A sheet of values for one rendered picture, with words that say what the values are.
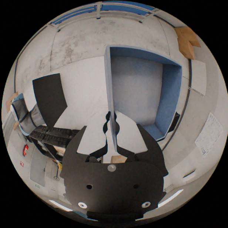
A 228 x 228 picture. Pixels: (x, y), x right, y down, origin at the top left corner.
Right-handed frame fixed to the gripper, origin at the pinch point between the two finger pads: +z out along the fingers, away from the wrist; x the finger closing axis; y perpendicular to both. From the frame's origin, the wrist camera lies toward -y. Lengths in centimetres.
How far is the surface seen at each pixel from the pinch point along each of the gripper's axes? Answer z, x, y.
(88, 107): 39.8, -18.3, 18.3
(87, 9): 64, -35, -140
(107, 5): 63, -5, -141
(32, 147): 30, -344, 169
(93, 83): 40.5, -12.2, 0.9
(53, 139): 18, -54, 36
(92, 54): 109, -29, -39
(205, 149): -36, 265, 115
